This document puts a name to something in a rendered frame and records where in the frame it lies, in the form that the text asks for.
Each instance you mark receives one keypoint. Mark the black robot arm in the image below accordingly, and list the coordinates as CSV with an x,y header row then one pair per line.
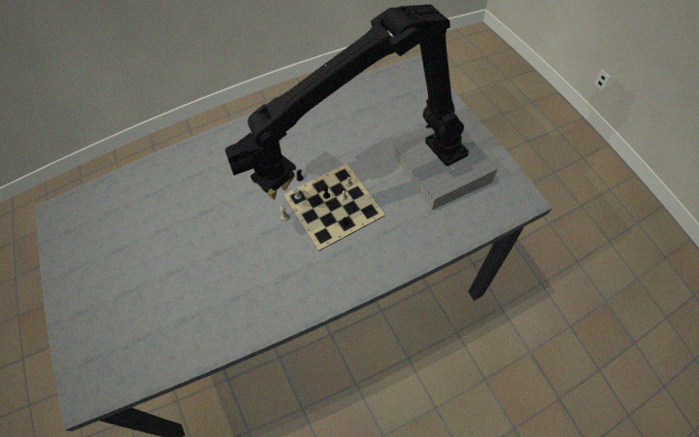
x,y
262,145

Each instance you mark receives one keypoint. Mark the black and cream chessboard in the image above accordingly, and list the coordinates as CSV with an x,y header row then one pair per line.
x,y
322,218

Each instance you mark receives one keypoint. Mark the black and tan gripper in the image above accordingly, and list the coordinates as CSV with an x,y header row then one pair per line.
x,y
275,176

